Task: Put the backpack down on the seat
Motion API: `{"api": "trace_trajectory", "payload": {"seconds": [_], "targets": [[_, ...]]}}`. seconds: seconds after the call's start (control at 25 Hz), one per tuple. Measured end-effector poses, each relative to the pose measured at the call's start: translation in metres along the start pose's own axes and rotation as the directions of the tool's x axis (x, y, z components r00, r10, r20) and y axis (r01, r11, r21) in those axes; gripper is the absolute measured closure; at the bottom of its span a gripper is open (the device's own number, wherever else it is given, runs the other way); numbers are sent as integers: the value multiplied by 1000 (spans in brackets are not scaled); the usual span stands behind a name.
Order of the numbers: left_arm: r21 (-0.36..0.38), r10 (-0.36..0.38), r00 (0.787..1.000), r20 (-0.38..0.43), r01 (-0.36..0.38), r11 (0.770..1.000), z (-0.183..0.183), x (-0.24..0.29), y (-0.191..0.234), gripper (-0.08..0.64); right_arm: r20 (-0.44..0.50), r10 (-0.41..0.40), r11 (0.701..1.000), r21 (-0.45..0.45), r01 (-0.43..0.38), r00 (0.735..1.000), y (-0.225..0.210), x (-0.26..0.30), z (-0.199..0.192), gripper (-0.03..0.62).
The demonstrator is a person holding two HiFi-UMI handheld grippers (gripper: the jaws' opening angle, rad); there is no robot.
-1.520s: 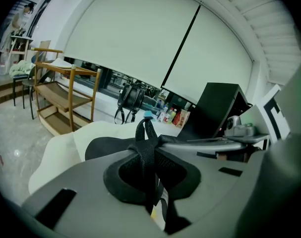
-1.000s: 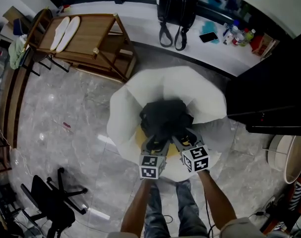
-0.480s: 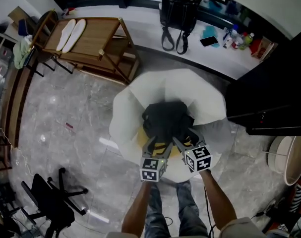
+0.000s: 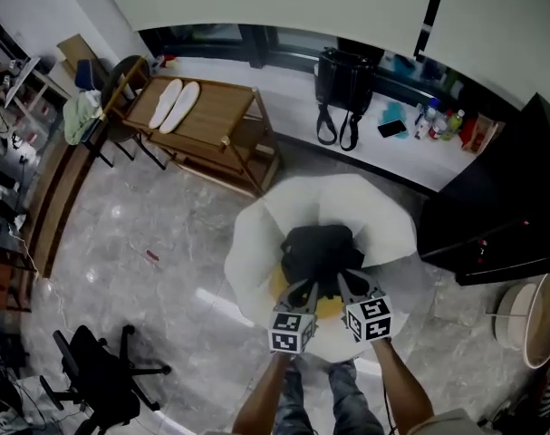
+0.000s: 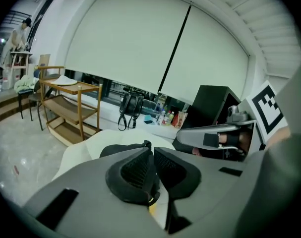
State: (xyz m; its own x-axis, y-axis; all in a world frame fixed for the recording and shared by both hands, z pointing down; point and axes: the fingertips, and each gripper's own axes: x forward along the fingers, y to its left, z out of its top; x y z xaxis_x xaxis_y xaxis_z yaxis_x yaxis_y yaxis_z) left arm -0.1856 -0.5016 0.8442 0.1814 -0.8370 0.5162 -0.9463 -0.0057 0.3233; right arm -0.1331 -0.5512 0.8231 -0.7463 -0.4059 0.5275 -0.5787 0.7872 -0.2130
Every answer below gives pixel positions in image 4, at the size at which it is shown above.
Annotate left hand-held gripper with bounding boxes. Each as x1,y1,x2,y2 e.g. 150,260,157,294
268,279,320,354

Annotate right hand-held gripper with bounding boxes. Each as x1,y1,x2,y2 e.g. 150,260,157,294
336,270,393,343

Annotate black cloth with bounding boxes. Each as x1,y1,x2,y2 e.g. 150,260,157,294
279,224,365,298

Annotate person's left forearm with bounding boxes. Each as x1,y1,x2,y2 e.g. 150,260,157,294
231,351,294,435

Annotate person's right forearm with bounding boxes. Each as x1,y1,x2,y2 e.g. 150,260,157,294
371,336,435,435

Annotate person's left leg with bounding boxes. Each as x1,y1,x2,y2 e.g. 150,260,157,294
274,364,314,435

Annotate person's leg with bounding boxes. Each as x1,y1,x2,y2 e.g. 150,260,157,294
274,364,314,435
326,359,387,435

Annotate person's right leg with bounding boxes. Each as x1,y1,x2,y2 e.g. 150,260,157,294
326,359,387,435

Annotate white round basket table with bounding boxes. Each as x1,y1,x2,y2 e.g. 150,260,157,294
486,269,550,371

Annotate person's beige shirt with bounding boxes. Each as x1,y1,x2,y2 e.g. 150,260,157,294
405,408,484,435

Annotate black smartphone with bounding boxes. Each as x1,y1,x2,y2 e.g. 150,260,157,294
376,119,408,139

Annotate black mini fridge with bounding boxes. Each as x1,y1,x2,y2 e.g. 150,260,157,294
415,92,550,288

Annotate red label bottle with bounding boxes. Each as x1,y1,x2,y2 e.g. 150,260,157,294
430,111,452,140

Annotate teal cloth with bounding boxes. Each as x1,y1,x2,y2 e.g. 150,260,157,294
381,101,411,140

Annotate white spray bottle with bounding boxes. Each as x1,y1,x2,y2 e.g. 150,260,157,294
413,100,439,140

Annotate red snack box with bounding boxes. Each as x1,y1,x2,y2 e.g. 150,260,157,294
459,113,507,153

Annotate wooden shelf rack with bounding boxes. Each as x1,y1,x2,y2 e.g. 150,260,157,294
102,74,283,198

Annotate black handbag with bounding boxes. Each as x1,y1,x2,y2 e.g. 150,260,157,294
314,46,378,152

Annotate black office chair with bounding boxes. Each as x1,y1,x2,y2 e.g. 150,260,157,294
38,324,172,435

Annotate white insole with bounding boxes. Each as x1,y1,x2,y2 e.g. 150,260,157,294
148,78,184,130
159,81,201,134

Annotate black round-back chair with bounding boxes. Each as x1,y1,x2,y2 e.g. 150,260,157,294
100,54,167,171

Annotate black metal chair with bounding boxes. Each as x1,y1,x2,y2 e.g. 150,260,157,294
82,115,135,168

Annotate wooden step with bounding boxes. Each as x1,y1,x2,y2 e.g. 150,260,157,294
20,127,109,280

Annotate light green cloth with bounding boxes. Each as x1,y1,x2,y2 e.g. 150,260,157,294
63,91,104,146

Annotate clear plastic storage boxes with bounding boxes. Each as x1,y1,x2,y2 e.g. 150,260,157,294
9,86,61,135

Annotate cardboard sheet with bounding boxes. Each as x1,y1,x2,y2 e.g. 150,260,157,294
56,33,99,70

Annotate small white table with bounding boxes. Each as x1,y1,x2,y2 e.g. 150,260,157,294
3,55,72,108

